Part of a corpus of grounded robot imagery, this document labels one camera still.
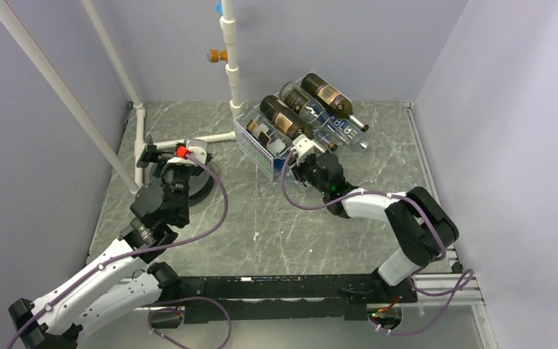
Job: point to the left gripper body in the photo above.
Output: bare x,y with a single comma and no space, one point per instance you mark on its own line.
176,178

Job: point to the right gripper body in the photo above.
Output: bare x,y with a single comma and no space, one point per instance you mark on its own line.
307,171

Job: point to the blue glass bottle silver cap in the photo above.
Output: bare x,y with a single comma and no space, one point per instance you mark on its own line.
346,130

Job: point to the clear glass bottle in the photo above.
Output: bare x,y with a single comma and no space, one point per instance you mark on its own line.
296,99

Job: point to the dark wine bottle brown label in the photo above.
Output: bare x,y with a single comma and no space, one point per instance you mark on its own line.
331,99

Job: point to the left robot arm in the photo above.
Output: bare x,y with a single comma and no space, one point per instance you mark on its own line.
126,275

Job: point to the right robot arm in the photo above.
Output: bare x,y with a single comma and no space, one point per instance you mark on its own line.
421,227

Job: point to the blue bottle in rack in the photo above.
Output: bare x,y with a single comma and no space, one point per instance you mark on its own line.
268,164

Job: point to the grey round perforated disc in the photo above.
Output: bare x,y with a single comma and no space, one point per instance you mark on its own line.
201,182

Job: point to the orange nozzle on pipe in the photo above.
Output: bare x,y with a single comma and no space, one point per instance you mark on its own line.
216,56

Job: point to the diagonal white pole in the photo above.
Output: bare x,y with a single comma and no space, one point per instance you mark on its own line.
19,32

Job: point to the blue clip on pipe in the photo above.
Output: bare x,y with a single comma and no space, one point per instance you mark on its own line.
219,8

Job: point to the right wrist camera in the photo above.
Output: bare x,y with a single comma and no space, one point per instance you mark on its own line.
303,146

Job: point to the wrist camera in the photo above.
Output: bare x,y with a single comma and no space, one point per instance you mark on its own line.
303,146
191,152

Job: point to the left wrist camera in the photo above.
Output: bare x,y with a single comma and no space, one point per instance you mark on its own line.
191,152

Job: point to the white wire wine rack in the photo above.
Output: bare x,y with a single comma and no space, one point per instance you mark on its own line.
269,130

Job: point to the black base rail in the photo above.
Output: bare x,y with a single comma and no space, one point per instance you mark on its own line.
348,296

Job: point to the white PVC pipe frame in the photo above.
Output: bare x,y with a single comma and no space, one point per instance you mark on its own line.
228,25

